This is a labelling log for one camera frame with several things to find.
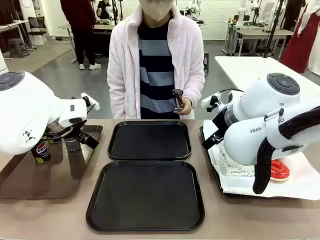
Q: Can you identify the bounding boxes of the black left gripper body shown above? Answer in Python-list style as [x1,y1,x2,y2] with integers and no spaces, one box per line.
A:
[61,119,88,144]

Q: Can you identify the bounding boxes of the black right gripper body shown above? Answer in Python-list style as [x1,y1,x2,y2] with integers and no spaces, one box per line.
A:
[211,109,227,138]

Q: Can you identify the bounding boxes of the Pepsi can with patterned base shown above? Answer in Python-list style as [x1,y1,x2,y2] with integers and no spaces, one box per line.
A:
[63,136,82,153]

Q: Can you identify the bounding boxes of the dark brown tongs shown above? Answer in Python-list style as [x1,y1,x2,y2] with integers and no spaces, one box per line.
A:
[171,88,186,112]

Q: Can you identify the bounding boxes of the person's left hand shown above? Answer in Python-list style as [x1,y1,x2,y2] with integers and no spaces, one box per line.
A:
[176,96,193,116]

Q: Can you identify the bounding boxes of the brown serving tray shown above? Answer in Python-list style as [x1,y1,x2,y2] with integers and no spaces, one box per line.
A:
[0,124,104,200]

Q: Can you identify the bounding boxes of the black tray under paper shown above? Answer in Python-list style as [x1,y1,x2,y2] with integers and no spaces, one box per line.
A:
[199,125,301,200]

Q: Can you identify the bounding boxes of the small black serving tray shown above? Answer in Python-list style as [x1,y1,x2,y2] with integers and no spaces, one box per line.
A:
[107,120,193,161]

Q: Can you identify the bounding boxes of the black stool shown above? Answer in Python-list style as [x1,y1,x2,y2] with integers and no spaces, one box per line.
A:
[202,51,210,73]

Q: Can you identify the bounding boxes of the large white table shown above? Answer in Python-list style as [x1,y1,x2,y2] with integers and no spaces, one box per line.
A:
[214,55,320,101]

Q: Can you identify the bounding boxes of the person in pink jacket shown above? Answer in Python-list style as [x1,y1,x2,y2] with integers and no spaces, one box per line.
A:
[106,2,206,120]

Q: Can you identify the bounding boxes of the red glazed donut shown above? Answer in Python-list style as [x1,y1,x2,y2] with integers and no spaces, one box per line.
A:
[270,159,291,183]

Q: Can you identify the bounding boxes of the large black serving tray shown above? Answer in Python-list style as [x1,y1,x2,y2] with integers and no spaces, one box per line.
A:
[85,160,206,232]

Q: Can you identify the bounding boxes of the navy grey striped shirt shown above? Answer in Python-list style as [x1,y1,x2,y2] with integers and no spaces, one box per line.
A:
[136,17,181,120]

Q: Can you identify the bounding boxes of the white paper sheet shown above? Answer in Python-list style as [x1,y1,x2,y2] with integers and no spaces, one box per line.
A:
[202,119,320,201]

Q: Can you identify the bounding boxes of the beige background table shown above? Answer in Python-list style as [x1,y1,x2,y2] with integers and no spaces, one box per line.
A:
[234,28,295,57]

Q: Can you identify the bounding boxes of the grey plastic stool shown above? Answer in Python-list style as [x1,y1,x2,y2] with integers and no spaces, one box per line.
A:
[6,37,30,59]

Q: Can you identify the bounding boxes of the black pole stand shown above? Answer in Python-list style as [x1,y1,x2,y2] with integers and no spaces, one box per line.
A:
[263,0,286,60]

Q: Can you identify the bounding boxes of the mannequin in red dress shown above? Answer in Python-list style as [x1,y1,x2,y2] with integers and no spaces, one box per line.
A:
[279,0,320,74]

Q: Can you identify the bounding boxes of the black office chair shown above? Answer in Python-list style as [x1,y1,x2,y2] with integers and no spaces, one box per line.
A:
[27,16,50,45]

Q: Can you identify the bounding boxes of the person in maroon top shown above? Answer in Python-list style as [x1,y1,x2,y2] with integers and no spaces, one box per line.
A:
[59,0,102,71]

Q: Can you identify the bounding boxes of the person in black top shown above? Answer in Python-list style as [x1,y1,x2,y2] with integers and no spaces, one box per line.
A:
[96,0,112,20]

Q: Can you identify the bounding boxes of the white desk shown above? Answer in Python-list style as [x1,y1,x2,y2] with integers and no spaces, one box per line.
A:
[0,19,31,52]

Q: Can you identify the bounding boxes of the beige face mask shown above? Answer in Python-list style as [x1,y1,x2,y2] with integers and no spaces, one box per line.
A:
[138,0,175,22]

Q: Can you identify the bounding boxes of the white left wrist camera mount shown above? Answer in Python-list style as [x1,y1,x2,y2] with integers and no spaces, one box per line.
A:
[58,92,100,128]

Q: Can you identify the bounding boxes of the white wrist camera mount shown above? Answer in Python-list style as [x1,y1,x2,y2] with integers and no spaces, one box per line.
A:
[201,90,241,113]
[58,92,100,128]

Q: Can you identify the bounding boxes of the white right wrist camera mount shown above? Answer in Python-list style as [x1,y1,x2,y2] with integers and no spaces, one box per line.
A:
[201,90,241,113]

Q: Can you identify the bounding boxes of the thin black cable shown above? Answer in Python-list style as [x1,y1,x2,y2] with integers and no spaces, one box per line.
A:
[221,87,245,97]

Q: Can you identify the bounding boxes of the thick black sleeved cable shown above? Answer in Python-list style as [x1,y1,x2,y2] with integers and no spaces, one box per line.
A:
[252,106,320,195]

